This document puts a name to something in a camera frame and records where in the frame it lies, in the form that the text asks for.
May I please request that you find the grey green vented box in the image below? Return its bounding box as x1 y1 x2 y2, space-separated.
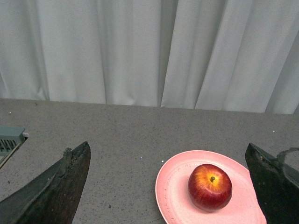
0 126 29 168

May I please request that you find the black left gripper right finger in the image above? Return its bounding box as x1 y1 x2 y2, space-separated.
245 143 299 224

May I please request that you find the pink plate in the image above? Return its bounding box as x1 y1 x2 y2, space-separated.
155 150 267 224

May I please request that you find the white curtain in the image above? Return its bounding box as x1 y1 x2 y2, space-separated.
0 0 299 114

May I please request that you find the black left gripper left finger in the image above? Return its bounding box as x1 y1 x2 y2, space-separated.
0 142 91 224

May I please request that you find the red yellow apple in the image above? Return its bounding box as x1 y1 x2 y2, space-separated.
188 164 233 212

